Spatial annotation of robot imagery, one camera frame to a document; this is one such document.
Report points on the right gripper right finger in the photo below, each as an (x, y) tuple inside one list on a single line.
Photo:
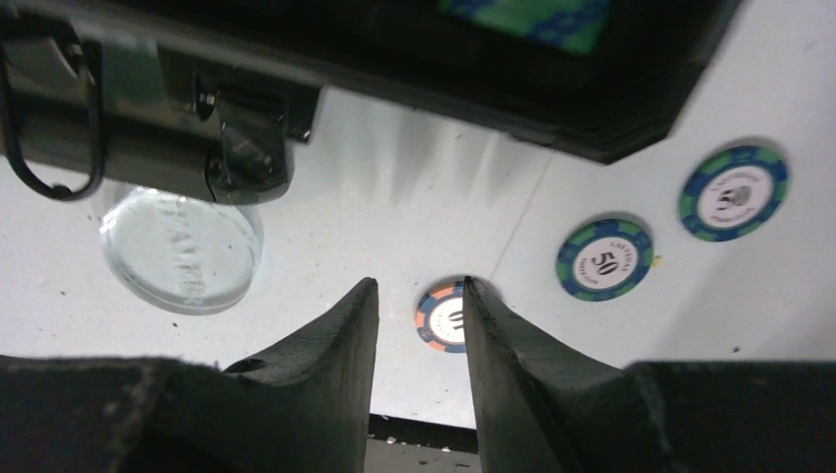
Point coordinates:
[(542, 406)]

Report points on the clear dealer button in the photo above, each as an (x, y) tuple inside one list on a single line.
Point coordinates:
[(180, 254)]

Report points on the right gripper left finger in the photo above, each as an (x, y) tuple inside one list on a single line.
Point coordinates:
[(300, 405)]

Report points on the black poker case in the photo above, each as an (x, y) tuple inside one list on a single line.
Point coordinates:
[(208, 98)]

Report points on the green blue 50 chip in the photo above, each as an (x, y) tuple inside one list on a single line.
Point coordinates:
[(733, 193), (604, 259)]

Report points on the purple green chip stack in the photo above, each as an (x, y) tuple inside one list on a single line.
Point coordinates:
[(572, 26)]

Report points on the brown white poker chip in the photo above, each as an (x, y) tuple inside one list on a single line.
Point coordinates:
[(438, 317)]

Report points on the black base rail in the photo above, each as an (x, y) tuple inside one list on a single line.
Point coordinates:
[(423, 433)]

